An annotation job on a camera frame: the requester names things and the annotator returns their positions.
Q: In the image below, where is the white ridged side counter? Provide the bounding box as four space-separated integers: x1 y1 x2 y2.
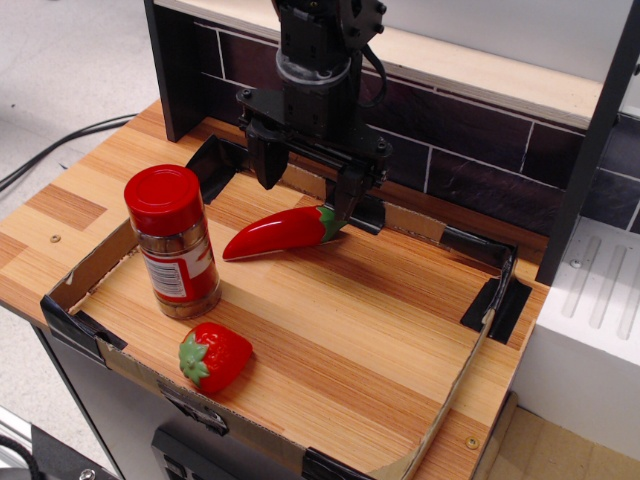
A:
514 104 640 451

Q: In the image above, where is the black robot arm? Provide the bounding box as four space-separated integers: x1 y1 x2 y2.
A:
237 1 392 221

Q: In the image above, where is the black floor cable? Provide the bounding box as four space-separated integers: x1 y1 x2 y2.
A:
0 113 138 193

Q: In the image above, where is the black device below table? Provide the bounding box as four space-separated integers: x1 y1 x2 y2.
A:
151 427 301 479

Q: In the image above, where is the red toy strawberry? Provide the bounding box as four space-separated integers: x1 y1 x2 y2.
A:
178 322 253 394

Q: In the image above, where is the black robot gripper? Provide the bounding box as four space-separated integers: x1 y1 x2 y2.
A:
236 49 392 221

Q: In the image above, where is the cardboard fence with black tape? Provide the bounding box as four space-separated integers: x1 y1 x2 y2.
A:
33 158 539 479

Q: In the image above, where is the red-capped spice bottle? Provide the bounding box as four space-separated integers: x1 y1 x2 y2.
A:
124 164 221 320

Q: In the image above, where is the black equipment at bottom-left corner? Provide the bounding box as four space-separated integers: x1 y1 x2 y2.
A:
1 407 117 480

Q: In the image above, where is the red toy chili pepper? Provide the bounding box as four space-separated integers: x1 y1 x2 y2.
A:
222 206 347 261

